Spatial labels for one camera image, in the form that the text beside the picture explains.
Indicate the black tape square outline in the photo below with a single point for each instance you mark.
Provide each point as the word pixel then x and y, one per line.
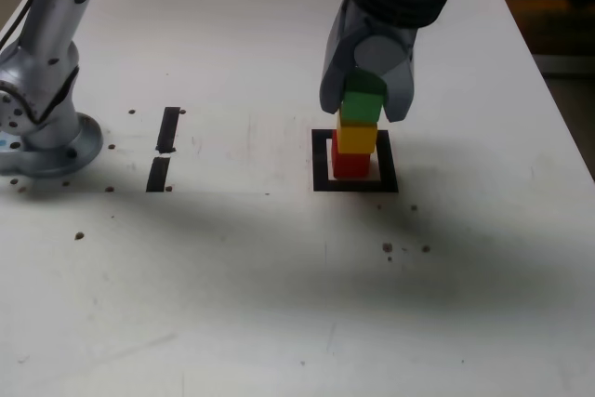
pixel 321 160

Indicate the black tape strip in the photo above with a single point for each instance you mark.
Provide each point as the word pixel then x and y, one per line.
pixel 166 129

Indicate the yellow cube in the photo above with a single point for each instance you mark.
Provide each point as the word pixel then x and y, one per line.
pixel 355 139

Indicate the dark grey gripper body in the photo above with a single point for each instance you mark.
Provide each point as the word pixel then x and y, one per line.
pixel 376 25

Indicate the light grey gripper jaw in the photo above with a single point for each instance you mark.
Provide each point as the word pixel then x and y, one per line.
pixel 395 67

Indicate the red cube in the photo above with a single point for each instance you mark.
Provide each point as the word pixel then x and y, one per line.
pixel 351 167

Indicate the green cube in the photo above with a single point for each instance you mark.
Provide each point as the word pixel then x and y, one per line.
pixel 360 106

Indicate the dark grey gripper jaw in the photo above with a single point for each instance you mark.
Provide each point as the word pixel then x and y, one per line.
pixel 334 76

